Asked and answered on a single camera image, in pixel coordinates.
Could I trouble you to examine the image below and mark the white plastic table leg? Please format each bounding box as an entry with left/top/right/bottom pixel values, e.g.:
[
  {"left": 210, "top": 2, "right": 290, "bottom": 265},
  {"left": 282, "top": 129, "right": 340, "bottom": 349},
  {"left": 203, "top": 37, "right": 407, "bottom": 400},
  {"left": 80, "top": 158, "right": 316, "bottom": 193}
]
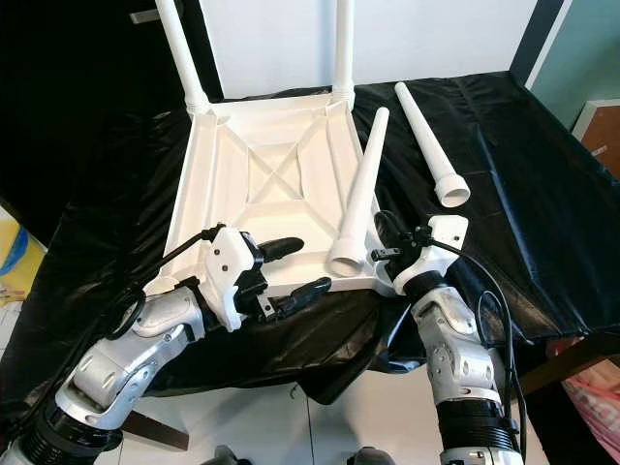
[
  {"left": 331, "top": 0, "right": 357, "bottom": 103},
  {"left": 326, "top": 107, "right": 390, "bottom": 279},
  {"left": 155, "top": 0, "right": 211, "bottom": 115},
  {"left": 394, "top": 81, "right": 472, "bottom": 209}
]

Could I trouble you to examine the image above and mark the white plastic table top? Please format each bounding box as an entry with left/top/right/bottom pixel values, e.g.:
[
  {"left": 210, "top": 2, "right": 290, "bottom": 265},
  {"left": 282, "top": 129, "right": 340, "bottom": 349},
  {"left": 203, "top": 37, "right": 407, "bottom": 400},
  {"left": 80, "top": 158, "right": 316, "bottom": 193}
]
[{"left": 160, "top": 89, "right": 398, "bottom": 296}]

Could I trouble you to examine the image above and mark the black plastic sheet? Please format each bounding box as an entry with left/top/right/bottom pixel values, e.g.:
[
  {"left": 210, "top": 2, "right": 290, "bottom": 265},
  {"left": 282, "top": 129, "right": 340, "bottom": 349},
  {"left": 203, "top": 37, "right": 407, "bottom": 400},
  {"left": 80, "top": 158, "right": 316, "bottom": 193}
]
[{"left": 0, "top": 68, "right": 620, "bottom": 442}]

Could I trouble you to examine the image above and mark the robot left leg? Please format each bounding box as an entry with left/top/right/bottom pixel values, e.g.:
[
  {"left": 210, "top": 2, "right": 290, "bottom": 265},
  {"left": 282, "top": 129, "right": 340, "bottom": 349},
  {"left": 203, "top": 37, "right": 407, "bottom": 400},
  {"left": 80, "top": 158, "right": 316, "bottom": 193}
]
[{"left": 211, "top": 446, "right": 258, "bottom": 465}]

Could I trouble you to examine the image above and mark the robot leg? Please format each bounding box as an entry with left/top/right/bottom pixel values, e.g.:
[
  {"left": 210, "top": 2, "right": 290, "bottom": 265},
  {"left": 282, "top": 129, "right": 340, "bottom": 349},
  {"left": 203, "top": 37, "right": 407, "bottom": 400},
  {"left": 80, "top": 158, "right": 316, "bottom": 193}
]
[
  {"left": 349, "top": 447, "right": 403, "bottom": 465},
  {"left": 211, "top": 446, "right": 258, "bottom": 465}
]

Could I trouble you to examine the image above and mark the yellow box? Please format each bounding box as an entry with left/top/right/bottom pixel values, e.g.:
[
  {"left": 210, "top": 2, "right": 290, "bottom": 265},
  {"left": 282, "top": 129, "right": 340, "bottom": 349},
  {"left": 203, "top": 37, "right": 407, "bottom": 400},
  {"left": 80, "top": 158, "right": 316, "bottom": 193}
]
[{"left": 0, "top": 205, "right": 28, "bottom": 296}]

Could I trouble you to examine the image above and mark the robot right leg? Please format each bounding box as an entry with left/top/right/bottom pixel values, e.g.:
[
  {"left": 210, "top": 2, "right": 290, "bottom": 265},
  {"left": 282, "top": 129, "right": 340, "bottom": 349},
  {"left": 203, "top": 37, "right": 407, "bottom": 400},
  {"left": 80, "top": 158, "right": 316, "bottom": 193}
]
[{"left": 349, "top": 447, "right": 403, "bottom": 465}]

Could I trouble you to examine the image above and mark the dark brown wooden plank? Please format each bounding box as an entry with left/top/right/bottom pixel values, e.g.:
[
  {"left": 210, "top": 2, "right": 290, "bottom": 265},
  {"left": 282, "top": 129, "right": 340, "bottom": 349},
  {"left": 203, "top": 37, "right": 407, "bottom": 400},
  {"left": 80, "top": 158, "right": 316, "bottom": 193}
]
[{"left": 523, "top": 325, "right": 620, "bottom": 393}]

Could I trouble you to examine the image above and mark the brown wooden cabinet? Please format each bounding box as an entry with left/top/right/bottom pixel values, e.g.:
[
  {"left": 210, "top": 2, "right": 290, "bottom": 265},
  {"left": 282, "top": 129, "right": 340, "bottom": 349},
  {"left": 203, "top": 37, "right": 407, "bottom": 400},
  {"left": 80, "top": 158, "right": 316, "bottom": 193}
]
[{"left": 573, "top": 97, "right": 620, "bottom": 180}]

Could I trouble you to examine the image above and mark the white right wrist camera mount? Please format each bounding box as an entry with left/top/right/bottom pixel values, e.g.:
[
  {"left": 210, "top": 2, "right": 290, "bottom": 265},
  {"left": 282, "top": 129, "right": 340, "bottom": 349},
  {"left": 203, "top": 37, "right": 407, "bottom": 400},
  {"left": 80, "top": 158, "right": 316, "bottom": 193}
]
[{"left": 392, "top": 215, "right": 469, "bottom": 296}]

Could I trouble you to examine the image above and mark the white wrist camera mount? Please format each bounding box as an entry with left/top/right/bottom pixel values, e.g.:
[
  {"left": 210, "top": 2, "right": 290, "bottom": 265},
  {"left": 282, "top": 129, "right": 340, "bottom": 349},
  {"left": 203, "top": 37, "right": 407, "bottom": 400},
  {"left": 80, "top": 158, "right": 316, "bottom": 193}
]
[
  {"left": 201, "top": 225, "right": 267, "bottom": 332},
  {"left": 392, "top": 215, "right": 469, "bottom": 296}
]

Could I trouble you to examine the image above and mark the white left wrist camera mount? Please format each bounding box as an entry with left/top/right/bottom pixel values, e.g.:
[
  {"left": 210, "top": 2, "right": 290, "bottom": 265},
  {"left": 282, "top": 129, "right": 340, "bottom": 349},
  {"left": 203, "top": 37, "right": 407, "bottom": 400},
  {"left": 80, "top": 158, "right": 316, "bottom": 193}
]
[{"left": 201, "top": 225, "right": 267, "bottom": 332}]

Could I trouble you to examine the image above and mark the dark grey door frame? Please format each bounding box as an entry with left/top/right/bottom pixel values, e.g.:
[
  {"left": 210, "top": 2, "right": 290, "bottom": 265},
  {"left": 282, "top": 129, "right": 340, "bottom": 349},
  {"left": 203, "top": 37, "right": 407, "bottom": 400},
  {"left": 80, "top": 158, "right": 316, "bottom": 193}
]
[{"left": 509, "top": 0, "right": 568, "bottom": 83}]

